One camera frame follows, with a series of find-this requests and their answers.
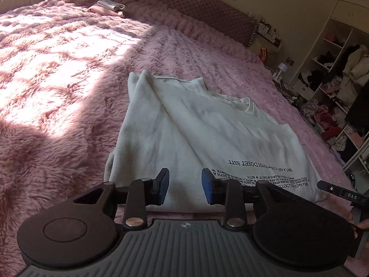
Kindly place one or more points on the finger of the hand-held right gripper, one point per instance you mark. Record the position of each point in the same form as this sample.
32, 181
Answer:
331, 189

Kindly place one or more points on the dark hanging coat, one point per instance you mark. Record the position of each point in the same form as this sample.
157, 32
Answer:
360, 106

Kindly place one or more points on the pink folded cloth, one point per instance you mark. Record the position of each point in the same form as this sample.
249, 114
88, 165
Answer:
103, 11

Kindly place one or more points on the white table lamp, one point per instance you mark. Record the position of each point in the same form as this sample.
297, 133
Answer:
283, 67

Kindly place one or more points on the white printed sweatshirt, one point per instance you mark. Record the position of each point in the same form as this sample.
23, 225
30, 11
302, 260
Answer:
187, 132

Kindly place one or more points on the pink fluffy blanket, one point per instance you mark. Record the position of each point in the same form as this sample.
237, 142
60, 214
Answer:
72, 92

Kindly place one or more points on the pink quilted headboard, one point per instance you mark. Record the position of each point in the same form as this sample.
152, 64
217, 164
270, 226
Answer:
216, 5

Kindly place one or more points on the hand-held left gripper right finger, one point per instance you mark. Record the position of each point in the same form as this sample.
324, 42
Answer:
207, 187

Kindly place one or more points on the wall outlet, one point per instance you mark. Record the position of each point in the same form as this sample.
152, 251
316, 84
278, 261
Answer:
289, 61

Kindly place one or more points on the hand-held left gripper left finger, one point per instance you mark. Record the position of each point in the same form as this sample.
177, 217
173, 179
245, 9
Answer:
163, 187

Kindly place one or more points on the cream hanging coat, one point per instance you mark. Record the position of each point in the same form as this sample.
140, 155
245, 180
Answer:
356, 66

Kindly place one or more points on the white folded cloth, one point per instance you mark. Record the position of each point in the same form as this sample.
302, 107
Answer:
111, 4

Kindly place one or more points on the red snack bag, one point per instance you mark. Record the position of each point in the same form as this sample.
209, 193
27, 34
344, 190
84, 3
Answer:
263, 54

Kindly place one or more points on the person's right hand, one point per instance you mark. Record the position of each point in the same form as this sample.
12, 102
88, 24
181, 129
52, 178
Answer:
362, 226

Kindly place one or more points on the red and pink clothes pile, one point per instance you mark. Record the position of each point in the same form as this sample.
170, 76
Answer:
325, 118

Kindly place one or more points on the white power strip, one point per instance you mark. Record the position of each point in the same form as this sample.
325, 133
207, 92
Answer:
278, 78

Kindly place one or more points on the white open wardrobe shelf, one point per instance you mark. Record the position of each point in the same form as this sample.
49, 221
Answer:
343, 8

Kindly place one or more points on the cluttered wall shelf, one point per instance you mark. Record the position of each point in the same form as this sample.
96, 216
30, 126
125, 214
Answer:
268, 34

